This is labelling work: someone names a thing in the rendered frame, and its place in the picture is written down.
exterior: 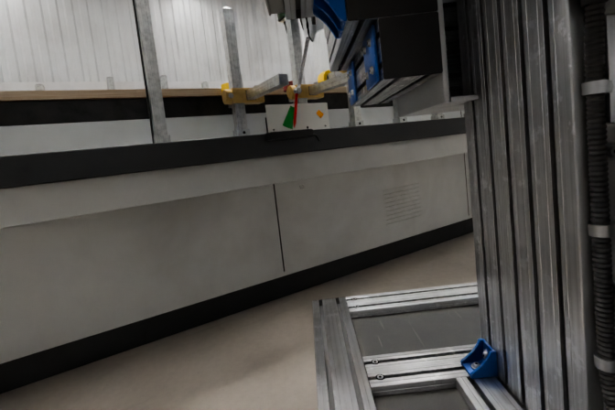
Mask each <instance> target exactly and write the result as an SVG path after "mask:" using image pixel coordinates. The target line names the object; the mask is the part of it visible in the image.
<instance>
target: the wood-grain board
mask: <svg viewBox="0 0 615 410"><path fill-rule="evenodd" d="M161 90H162V96H163V98H171V97H209V96H221V95H222V93H221V88H205V89H161ZM324 93H347V86H345V87H338V88H335V89H332V90H329V91H326V92H324ZM283 94H286V92H284V88H283V87H282V88H280V89H278V90H276V91H273V92H270V93H268V94H266V95H283ZM134 98H146V89H135V90H66V91H0V102H23V101H60V100H98V99H134Z"/></svg>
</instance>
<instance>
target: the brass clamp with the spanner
mask: <svg viewBox="0 0 615 410"><path fill-rule="evenodd" d="M312 85H315V84H301V86H300V88H301V90H302V92H301V93H300V94H299V95H298V96H297V98H298V99H299V98H307V99H308V100H317V99H320V98H323V97H324V92H322V93H320V94H317V95H309V87H310V86H312ZM296 87H297V85H289V86H288V87H287V90H286V95H287V97H288V99H290V100H295V96H296V95H295V94H294V89H295V88H296Z"/></svg>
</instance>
